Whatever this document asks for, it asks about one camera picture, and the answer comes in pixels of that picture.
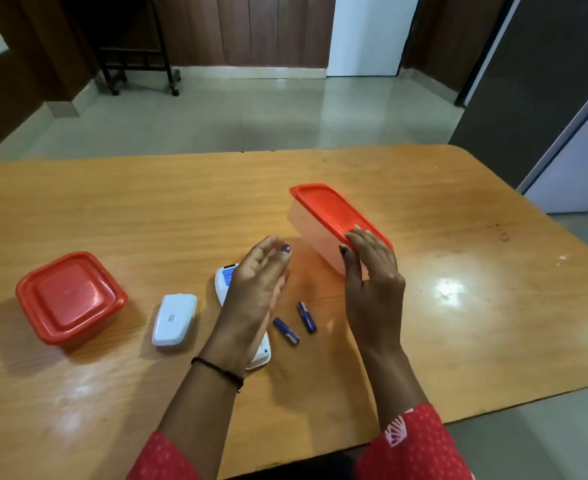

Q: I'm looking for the white cabinet panel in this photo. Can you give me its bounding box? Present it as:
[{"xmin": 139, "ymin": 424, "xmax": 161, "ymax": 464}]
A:
[{"xmin": 518, "ymin": 70, "xmax": 588, "ymax": 214}]

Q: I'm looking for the person's left red sleeve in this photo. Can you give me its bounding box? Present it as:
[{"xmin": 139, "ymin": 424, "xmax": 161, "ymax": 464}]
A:
[{"xmin": 125, "ymin": 430, "xmax": 204, "ymax": 480}]

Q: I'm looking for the person's right red sleeve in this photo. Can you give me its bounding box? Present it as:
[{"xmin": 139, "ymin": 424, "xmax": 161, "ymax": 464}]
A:
[{"xmin": 353, "ymin": 403, "xmax": 476, "ymax": 480}]

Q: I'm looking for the person's right forearm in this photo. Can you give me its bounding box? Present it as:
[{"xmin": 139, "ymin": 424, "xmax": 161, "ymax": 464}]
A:
[{"xmin": 360, "ymin": 344, "xmax": 430, "ymax": 431}]

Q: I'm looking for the rectangular container with red lid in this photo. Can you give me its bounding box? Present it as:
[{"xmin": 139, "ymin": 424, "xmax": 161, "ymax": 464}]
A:
[{"xmin": 287, "ymin": 183, "xmax": 394, "ymax": 278}]

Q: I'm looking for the white battery cover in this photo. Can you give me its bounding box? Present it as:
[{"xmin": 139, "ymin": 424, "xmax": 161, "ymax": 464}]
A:
[{"xmin": 151, "ymin": 293, "xmax": 199, "ymax": 348}]

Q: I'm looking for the person's left forearm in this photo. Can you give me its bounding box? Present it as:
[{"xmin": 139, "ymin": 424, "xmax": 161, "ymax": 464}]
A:
[{"xmin": 155, "ymin": 359, "xmax": 245, "ymax": 480}]

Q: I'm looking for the square container with red lid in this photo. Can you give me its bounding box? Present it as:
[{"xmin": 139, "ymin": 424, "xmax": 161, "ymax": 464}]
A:
[{"xmin": 15, "ymin": 251, "xmax": 129, "ymax": 348}]

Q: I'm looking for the black thread wristband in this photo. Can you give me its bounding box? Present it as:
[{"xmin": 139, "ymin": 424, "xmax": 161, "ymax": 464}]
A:
[{"xmin": 191, "ymin": 357, "xmax": 246, "ymax": 394}]

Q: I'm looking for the white door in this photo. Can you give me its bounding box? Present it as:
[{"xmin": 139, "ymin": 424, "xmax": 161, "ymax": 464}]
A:
[{"xmin": 326, "ymin": 0, "xmax": 421, "ymax": 77}]

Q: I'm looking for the person's right hand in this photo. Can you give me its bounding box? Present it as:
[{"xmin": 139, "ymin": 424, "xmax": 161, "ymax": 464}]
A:
[{"xmin": 339, "ymin": 225, "xmax": 407, "ymax": 354}]

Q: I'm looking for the blue battery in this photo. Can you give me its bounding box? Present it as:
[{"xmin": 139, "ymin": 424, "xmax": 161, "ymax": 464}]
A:
[
  {"xmin": 296, "ymin": 301, "xmax": 318, "ymax": 334},
  {"xmin": 272, "ymin": 317, "xmax": 301, "ymax": 346}
]

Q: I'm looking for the person's left hand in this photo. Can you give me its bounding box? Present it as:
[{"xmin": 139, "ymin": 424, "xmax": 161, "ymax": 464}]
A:
[{"xmin": 200, "ymin": 236, "xmax": 293, "ymax": 379}]

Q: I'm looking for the black metal wheeled rack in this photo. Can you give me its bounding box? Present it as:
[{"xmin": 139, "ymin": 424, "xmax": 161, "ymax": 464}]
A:
[{"xmin": 56, "ymin": 0, "xmax": 182, "ymax": 97}]

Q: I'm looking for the dark grey door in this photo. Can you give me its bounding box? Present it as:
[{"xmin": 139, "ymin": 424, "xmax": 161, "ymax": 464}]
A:
[{"xmin": 448, "ymin": 0, "xmax": 588, "ymax": 191}]

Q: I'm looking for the person's red sleeve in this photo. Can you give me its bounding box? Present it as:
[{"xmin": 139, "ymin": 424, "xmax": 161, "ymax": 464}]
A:
[
  {"xmin": 353, "ymin": 403, "xmax": 476, "ymax": 480},
  {"xmin": 125, "ymin": 430, "xmax": 204, "ymax": 480}
]

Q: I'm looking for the white remote control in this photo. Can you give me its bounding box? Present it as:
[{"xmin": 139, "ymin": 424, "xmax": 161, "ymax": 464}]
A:
[{"xmin": 214, "ymin": 263, "xmax": 273, "ymax": 371}]

